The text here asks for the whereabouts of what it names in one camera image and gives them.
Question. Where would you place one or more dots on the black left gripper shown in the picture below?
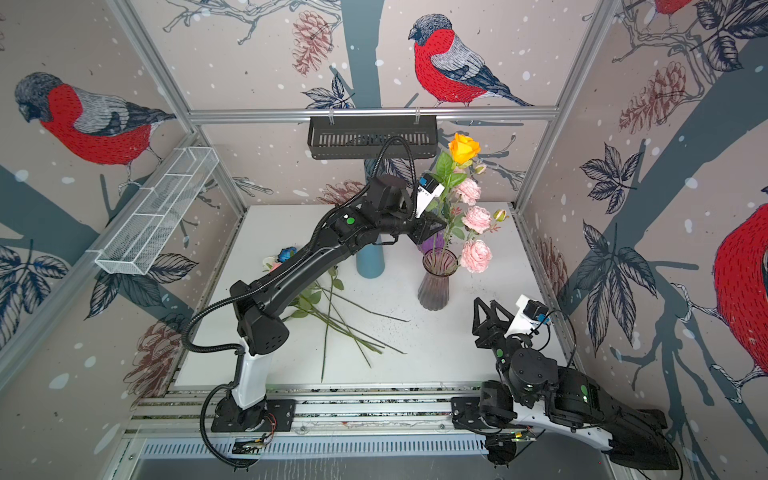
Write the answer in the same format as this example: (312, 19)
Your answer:
(423, 226)

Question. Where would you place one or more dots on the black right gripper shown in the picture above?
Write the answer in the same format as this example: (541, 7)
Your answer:
(497, 334)

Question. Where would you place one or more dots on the pink peony spray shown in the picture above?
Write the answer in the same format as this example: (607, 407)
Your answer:
(462, 192)
(476, 255)

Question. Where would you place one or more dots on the orange artificial rose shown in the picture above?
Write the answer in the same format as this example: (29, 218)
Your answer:
(461, 149)

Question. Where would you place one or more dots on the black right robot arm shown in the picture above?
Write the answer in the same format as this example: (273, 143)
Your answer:
(534, 394)

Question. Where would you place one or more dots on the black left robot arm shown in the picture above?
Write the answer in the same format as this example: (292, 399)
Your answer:
(384, 206)

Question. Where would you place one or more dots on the blue purple glass vase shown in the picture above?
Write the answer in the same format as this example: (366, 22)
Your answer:
(436, 241)

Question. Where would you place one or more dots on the pink grey glass vase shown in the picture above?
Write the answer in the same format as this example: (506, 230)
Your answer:
(434, 291)

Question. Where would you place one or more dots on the teal ceramic vase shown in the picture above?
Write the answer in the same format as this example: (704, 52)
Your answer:
(370, 262)

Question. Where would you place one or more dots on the blue artificial rose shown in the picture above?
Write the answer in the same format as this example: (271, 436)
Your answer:
(286, 253)

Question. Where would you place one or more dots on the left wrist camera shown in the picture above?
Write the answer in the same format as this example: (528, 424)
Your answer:
(428, 189)

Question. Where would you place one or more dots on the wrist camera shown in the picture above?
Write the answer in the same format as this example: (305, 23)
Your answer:
(428, 189)
(529, 316)

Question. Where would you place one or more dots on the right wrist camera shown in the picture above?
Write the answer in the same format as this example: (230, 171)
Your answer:
(529, 316)

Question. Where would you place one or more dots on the black hanging wire basket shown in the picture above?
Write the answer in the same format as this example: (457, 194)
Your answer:
(362, 137)

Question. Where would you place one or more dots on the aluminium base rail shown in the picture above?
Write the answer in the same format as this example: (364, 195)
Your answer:
(320, 424)

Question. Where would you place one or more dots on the white wire mesh shelf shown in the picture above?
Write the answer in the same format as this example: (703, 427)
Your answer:
(141, 238)

